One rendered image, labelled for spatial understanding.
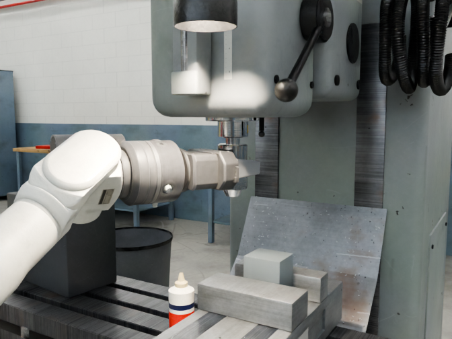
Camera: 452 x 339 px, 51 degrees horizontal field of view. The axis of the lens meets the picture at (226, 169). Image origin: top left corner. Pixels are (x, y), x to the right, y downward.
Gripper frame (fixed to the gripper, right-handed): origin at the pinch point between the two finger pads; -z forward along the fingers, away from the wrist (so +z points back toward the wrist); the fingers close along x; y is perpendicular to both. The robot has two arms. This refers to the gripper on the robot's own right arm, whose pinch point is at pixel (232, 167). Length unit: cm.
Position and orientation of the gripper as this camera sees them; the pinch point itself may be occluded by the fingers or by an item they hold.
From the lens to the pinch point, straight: 74.2
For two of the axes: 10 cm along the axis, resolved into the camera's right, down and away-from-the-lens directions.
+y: -0.1, 9.9, 1.1
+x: -5.6, -0.9, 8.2
